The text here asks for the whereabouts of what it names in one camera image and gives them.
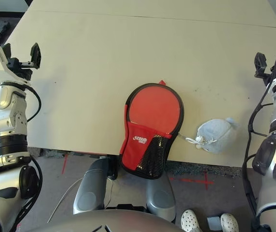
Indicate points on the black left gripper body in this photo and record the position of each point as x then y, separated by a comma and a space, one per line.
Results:
19, 67

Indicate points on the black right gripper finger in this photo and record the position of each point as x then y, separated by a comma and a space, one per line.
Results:
261, 64

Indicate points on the grey robot right leg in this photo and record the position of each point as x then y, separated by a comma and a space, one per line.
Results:
159, 198

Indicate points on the red black paddle case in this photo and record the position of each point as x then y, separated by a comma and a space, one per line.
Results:
133, 145

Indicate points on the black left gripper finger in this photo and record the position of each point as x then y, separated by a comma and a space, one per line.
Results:
35, 56
8, 52

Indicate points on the grey robot torso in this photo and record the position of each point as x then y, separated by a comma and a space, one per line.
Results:
113, 222

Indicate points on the grey robot left leg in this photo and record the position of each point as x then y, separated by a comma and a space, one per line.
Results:
89, 193

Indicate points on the speckled grey foam mat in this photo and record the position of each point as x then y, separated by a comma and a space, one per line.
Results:
201, 169

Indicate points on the grey foot pedal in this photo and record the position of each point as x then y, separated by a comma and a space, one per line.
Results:
214, 222

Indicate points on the white perforated clog shoe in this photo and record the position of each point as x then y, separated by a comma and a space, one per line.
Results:
190, 221
229, 223

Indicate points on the grey robot leg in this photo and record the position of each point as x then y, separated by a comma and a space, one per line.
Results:
159, 198
89, 193

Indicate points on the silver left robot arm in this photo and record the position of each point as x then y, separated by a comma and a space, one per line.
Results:
9, 108

